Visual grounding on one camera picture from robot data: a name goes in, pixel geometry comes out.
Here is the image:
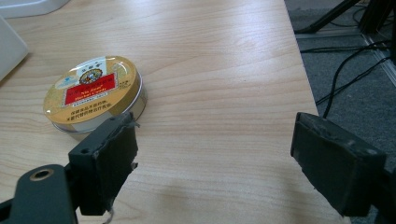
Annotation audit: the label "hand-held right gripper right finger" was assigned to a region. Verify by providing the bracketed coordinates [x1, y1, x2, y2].
[290, 111, 388, 217]

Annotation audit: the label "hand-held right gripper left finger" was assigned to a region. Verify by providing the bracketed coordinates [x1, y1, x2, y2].
[67, 111, 141, 217]

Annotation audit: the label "round gold tin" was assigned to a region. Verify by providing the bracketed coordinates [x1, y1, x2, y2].
[42, 55, 149, 135]

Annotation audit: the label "white box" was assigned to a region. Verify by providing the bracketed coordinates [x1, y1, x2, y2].
[0, 16, 30, 82]

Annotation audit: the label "black stand leg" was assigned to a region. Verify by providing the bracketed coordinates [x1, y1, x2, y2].
[293, 0, 362, 35]

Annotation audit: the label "white tray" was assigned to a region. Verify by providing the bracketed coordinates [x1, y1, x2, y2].
[0, 0, 71, 20]

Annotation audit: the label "black cable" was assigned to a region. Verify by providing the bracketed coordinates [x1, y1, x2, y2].
[322, 39, 391, 119]
[315, 56, 391, 106]

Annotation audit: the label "black cables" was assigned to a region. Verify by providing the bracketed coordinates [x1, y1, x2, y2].
[295, 26, 396, 88]

